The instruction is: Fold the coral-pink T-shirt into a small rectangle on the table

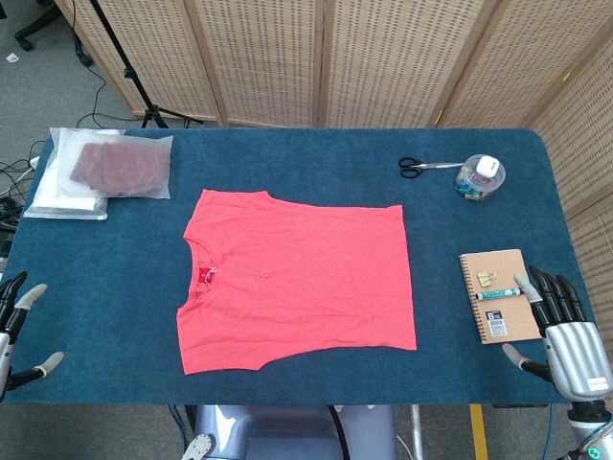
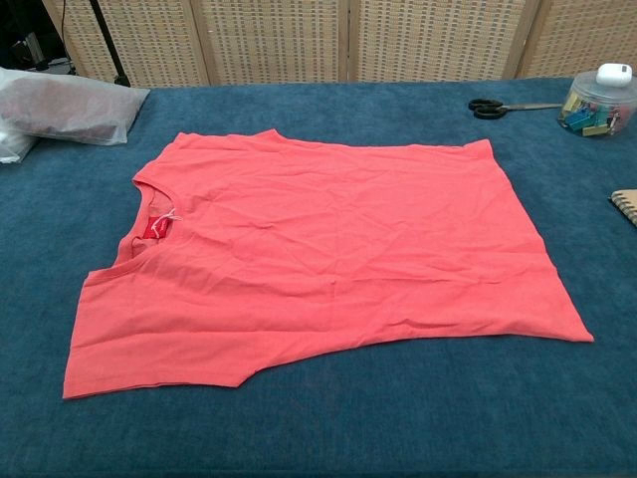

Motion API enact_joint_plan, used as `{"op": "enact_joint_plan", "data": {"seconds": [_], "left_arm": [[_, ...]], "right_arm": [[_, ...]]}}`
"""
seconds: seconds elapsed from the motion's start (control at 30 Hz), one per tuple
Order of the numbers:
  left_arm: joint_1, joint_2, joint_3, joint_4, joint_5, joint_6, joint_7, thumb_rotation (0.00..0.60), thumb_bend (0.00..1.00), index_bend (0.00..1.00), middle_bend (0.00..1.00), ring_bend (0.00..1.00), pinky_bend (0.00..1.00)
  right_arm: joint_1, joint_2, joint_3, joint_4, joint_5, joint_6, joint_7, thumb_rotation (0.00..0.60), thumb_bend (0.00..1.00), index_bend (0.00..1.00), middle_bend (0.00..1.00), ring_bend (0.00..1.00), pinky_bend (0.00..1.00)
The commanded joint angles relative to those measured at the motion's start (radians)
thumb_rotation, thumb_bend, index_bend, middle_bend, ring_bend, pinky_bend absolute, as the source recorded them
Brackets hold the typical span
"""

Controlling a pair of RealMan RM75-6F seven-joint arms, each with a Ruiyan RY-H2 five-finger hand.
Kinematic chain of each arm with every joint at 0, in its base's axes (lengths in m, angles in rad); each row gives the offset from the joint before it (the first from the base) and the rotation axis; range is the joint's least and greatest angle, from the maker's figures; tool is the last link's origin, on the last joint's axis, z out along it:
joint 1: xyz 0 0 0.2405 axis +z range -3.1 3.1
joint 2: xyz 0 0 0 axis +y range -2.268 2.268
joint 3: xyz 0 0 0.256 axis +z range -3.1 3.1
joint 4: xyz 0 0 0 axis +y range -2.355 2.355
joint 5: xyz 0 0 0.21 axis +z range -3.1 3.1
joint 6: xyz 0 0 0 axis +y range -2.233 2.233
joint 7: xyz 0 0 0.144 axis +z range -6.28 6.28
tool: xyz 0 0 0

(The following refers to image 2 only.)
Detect red t-shirt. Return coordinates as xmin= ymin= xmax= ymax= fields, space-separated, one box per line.
xmin=62 ymin=127 xmax=596 ymax=400

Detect blue carpet table cover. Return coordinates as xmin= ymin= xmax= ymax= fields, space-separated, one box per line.
xmin=0 ymin=77 xmax=637 ymax=478

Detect wicker folding screen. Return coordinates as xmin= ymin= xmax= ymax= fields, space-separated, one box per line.
xmin=42 ymin=0 xmax=637 ymax=89

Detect plastic bag with maroon garment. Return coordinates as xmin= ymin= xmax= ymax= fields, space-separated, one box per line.
xmin=0 ymin=67 xmax=151 ymax=146

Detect black tripod stand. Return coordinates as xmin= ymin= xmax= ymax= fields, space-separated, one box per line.
xmin=88 ymin=0 xmax=131 ymax=89

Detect clear jar of binder clips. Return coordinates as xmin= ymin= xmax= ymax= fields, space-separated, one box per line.
xmin=556 ymin=70 xmax=637 ymax=139

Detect kraft spiral notebook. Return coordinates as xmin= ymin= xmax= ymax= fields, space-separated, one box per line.
xmin=607 ymin=188 xmax=637 ymax=218

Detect plastic bag with white garment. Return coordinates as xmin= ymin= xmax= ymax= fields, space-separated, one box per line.
xmin=0 ymin=129 xmax=41 ymax=165

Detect white earbuds case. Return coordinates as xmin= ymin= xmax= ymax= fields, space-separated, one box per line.
xmin=595 ymin=63 xmax=634 ymax=90

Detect black-handled scissors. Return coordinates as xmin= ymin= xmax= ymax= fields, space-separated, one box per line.
xmin=467 ymin=98 xmax=563 ymax=120

